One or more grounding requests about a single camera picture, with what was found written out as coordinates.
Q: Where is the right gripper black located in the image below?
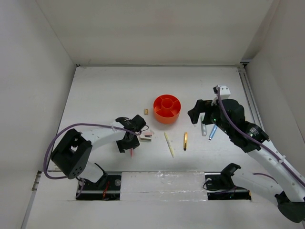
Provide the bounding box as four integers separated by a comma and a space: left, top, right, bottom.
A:
188, 99, 233, 136

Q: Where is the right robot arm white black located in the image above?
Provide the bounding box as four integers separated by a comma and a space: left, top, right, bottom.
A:
188, 99, 305, 223

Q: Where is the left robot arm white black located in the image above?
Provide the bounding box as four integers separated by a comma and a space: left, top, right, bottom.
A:
51, 115, 147, 189

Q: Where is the blue utility knife pen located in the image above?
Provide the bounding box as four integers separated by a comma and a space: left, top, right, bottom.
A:
208, 125, 218, 142

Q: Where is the pale green white highlighter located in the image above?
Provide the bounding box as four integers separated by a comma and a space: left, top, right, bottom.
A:
200, 115, 207, 136

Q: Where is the pink white stapler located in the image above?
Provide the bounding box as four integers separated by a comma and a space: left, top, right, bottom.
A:
139, 130, 154, 142

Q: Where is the gold black pen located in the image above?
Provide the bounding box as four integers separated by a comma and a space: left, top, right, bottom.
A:
183, 132, 188, 151

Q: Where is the orange round divided container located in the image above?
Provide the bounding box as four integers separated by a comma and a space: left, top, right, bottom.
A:
153, 94, 181, 125

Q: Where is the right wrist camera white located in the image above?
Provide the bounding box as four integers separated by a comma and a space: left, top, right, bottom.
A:
212, 84, 231, 105

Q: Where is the aluminium rail right side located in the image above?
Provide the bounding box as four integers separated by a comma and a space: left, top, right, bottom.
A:
237, 62, 264, 130

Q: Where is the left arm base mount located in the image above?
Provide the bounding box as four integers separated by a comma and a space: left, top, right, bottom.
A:
76, 173, 122, 201

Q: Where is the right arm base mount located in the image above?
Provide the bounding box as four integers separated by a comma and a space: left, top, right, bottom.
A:
203, 163, 252, 200

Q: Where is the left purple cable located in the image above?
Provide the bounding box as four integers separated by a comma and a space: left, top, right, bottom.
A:
43, 123, 141, 198

